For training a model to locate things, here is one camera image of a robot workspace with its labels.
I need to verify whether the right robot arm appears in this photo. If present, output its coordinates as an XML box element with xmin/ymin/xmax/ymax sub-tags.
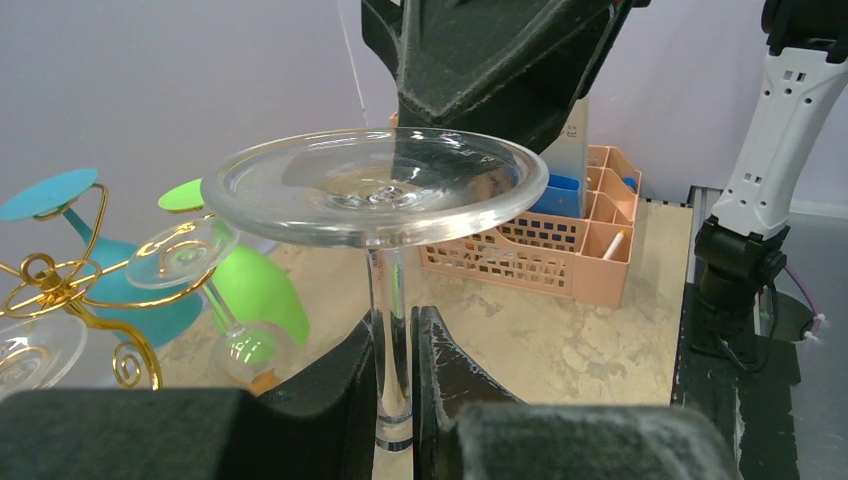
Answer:
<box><xmin>361</xmin><ymin>1</ymin><xmax>847</xmax><ymax>361</ymax></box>

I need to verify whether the blue plastic goblet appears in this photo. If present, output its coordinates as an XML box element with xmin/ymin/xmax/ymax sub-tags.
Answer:
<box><xmin>1</xmin><ymin>168</ymin><xmax>203</xmax><ymax>348</ymax></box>

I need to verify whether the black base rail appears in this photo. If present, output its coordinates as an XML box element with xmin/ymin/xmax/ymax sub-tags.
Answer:
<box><xmin>670</xmin><ymin>186</ymin><xmax>803</xmax><ymax>480</ymax></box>

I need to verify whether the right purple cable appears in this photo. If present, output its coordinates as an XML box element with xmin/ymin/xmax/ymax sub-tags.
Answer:
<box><xmin>781</xmin><ymin>264</ymin><xmax>826</xmax><ymax>342</ymax></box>

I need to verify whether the gold wire wine glass rack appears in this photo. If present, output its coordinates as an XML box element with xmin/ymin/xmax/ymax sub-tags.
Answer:
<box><xmin>1</xmin><ymin>181</ymin><xmax>218</xmax><ymax>391</ymax></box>

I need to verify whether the clear wine glass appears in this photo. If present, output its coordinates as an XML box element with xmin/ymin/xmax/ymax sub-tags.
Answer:
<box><xmin>201</xmin><ymin>127</ymin><xmax>549</xmax><ymax>470</ymax></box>
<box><xmin>1</xmin><ymin>313</ymin><xmax>88</xmax><ymax>400</ymax></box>
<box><xmin>125</xmin><ymin>215</ymin><xmax>303</xmax><ymax>394</ymax></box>

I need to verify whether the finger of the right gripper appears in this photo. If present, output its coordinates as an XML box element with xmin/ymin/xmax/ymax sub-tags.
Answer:
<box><xmin>361</xmin><ymin>0</ymin><xmax>649</xmax><ymax>153</ymax></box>

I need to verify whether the green plastic goblet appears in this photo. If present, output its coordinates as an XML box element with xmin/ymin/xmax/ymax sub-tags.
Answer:
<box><xmin>157</xmin><ymin>177</ymin><xmax>311</xmax><ymax>347</ymax></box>

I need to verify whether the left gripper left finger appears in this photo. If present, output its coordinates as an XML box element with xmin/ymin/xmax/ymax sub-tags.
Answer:
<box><xmin>1</xmin><ymin>324</ymin><xmax>376</xmax><ymax>479</ymax></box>

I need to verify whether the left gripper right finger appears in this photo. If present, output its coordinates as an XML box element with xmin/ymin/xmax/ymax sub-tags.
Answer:
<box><xmin>411</xmin><ymin>306</ymin><xmax>740</xmax><ymax>479</ymax></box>

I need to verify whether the orange plastic file organizer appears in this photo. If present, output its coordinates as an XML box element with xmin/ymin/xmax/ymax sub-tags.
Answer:
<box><xmin>419</xmin><ymin>145</ymin><xmax>641</xmax><ymax>309</ymax></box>

